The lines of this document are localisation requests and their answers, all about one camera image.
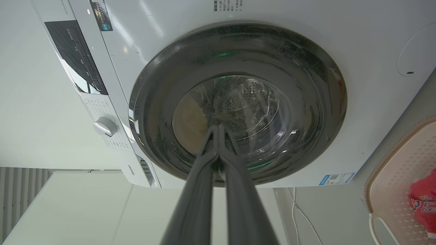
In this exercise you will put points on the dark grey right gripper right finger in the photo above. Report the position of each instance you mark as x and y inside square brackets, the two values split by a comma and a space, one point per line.
[245, 207]

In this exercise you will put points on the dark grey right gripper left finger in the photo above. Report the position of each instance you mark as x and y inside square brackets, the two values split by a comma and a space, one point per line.
[194, 204]

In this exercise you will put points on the beige perforated laundry basket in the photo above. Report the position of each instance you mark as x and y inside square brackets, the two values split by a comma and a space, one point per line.
[395, 183]

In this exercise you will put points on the round dark washing machine door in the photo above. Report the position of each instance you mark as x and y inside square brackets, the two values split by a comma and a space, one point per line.
[238, 102]

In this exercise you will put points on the silver washing machine control knob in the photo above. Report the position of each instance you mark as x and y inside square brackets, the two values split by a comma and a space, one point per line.
[105, 126]

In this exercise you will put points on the white front-load washing machine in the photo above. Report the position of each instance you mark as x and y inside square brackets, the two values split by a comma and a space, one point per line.
[357, 85]

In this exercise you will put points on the red printed garment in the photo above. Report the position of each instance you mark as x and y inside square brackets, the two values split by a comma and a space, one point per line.
[425, 204]

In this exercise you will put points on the grey ribbed wall panel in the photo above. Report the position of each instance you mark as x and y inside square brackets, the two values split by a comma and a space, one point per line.
[17, 194]

